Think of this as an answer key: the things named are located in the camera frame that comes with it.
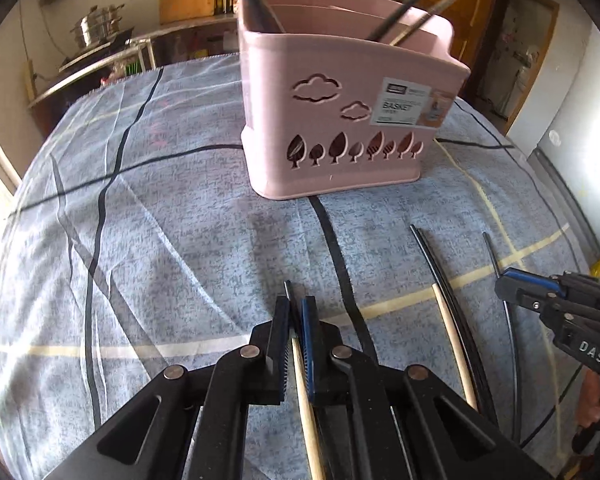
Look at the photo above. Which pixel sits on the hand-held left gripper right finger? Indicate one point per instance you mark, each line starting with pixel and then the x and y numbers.
pixel 308 345

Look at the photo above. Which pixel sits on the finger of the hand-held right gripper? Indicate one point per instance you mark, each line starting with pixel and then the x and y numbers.
pixel 522 295
pixel 530 277

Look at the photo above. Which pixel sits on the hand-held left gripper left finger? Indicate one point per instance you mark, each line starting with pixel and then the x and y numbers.
pixel 280 355

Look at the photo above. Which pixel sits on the beige wooden chopstick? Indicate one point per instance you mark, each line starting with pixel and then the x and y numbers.
pixel 307 420
pixel 452 340

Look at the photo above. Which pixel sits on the pink plastic utensil basket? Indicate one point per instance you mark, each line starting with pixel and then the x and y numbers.
pixel 280 110

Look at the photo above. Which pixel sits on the person's right hand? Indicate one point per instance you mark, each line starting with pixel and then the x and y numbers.
pixel 590 400

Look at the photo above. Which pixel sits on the silver refrigerator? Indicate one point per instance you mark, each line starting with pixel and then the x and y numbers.
pixel 580 135

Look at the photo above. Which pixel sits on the brown wooden door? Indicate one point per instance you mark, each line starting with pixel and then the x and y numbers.
pixel 475 5

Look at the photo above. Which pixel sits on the steel stove stand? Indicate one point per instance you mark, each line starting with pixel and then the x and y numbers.
pixel 80 82

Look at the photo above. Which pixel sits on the steel kitchen counter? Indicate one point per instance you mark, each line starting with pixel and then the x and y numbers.
pixel 190 27

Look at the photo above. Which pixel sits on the black gas stove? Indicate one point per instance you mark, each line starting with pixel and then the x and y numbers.
pixel 95 52

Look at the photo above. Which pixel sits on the steel steamer pot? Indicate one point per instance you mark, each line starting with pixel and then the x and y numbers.
pixel 97 27

